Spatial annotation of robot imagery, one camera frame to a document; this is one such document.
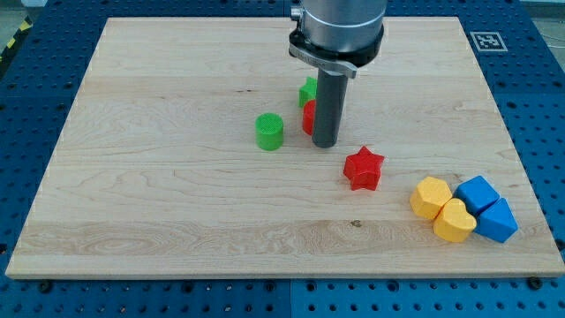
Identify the black silver tool flange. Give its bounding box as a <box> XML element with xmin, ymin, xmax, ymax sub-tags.
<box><xmin>289</xmin><ymin>26</ymin><xmax>384</xmax><ymax>79</ymax></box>

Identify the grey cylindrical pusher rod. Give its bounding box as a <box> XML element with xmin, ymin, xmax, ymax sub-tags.
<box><xmin>312</xmin><ymin>69</ymin><xmax>348</xmax><ymax>148</ymax></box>

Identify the red star block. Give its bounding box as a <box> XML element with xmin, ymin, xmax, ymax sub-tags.
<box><xmin>343</xmin><ymin>146</ymin><xmax>385</xmax><ymax>191</ymax></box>

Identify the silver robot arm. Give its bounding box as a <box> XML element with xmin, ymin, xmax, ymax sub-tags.
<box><xmin>289</xmin><ymin>0</ymin><xmax>387</xmax><ymax>148</ymax></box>

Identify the green star block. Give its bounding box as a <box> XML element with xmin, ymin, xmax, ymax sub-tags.
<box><xmin>298</xmin><ymin>77</ymin><xmax>317</xmax><ymax>108</ymax></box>

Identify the red cylinder block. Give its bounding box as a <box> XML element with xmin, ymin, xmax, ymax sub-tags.
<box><xmin>302</xmin><ymin>99</ymin><xmax>316</xmax><ymax>135</ymax></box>

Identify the green cylinder block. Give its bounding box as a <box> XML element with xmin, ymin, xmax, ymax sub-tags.
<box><xmin>255</xmin><ymin>113</ymin><xmax>283</xmax><ymax>151</ymax></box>

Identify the white fiducial marker tag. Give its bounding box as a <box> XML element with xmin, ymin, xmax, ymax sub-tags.
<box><xmin>470</xmin><ymin>31</ymin><xmax>508</xmax><ymax>52</ymax></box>

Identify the yellow hexagon block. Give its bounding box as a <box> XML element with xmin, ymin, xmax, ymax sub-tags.
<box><xmin>410</xmin><ymin>177</ymin><xmax>452</xmax><ymax>220</ymax></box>

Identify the wooden board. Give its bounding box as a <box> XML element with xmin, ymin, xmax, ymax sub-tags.
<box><xmin>6</xmin><ymin>17</ymin><xmax>564</xmax><ymax>279</ymax></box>

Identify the blue cube block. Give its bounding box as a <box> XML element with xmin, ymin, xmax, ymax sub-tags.
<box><xmin>454</xmin><ymin>175</ymin><xmax>501</xmax><ymax>216</ymax></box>

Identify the yellow heart block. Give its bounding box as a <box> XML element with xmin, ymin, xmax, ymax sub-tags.
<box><xmin>433</xmin><ymin>198</ymin><xmax>477</xmax><ymax>243</ymax></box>

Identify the blue triangle block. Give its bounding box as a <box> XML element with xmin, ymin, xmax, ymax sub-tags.
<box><xmin>474</xmin><ymin>198</ymin><xmax>519</xmax><ymax>243</ymax></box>

